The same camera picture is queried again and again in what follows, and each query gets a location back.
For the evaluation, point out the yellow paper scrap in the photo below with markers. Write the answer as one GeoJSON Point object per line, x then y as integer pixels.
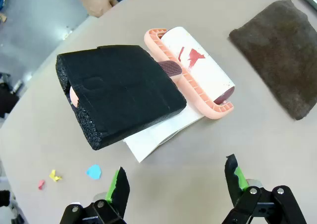
{"type": "Point", "coordinates": [54, 175]}

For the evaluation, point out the white folded stand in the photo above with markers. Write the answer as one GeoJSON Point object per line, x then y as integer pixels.
{"type": "Point", "coordinates": [153, 139]}

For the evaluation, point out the red paper scrap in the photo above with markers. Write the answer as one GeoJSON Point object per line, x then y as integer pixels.
{"type": "Point", "coordinates": [41, 184]}

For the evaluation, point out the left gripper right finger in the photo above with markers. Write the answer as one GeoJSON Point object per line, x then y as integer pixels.
{"type": "Point", "coordinates": [232, 179]}

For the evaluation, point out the blue paper scrap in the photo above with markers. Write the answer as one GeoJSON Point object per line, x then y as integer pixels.
{"type": "Point", "coordinates": [94, 172]}

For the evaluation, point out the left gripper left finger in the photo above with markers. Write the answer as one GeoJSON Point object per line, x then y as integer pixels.
{"type": "Point", "coordinates": [121, 191]}

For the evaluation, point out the brown cloth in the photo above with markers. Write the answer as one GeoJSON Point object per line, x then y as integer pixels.
{"type": "Point", "coordinates": [275, 53]}

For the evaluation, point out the black bag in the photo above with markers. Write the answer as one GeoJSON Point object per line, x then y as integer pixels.
{"type": "Point", "coordinates": [7, 100]}

